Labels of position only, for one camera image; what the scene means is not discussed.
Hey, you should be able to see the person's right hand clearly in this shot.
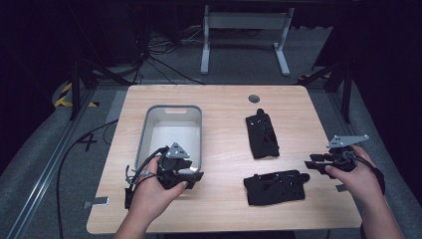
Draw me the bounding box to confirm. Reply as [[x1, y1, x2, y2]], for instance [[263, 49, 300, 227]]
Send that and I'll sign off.
[[324, 144, 386, 207]]

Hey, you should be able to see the aluminium floor rail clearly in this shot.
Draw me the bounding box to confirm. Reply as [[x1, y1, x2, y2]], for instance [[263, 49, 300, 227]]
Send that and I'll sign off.
[[5, 89, 98, 239], [326, 89, 406, 239]]

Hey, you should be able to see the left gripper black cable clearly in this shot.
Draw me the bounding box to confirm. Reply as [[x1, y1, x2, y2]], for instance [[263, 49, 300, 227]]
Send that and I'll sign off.
[[123, 145, 170, 211]]

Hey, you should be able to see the white metal table frame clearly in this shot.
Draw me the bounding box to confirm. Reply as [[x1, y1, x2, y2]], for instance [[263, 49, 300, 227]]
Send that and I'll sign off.
[[200, 4, 296, 77]]

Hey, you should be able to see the black floor cable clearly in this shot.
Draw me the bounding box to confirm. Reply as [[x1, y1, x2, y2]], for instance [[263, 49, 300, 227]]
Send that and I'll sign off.
[[56, 119, 119, 239]]

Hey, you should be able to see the black metal stand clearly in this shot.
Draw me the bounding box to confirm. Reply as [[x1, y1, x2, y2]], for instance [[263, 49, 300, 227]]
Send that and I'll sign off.
[[296, 59, 353, 124], [69, 59, 133, 121]]

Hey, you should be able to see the grey plastic bin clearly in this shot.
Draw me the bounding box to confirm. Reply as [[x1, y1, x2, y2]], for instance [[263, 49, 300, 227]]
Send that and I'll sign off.
[[134, 105, 204, 175]]

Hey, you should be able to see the black part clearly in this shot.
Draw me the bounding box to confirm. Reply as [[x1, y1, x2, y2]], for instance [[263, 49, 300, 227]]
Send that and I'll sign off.
[[243, 169, 312, 207], [245, 108, 281, 160]]

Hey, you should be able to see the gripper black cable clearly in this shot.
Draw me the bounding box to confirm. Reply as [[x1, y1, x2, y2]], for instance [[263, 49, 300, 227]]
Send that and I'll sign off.
[[342, 150, 386, 196], [123, 145, 170, 211]]

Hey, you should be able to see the yellow black hazard tape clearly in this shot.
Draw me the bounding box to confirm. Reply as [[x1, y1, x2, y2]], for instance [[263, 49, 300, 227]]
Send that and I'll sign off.
[[54, 82, 101, 109]]

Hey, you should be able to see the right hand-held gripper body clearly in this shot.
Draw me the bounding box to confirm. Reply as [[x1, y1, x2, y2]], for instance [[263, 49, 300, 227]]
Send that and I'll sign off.
[[325, 133, 370, 173]]

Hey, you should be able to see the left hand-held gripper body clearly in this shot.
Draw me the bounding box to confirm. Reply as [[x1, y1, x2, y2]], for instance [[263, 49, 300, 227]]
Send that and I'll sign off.
[[156, 141, 193, 191]]

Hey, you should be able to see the bundle of floor cables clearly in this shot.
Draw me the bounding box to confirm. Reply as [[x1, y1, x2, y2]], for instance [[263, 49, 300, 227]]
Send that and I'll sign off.
[[132, 26, 207, 86]]

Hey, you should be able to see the person's left hand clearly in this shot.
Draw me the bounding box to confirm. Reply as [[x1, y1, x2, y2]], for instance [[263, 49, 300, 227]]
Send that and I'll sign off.
[[127, 155, 189, 227]]

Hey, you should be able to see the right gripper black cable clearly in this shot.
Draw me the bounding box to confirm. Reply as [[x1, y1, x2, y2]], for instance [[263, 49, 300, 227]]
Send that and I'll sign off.
[[342, 150, 386, 196]]

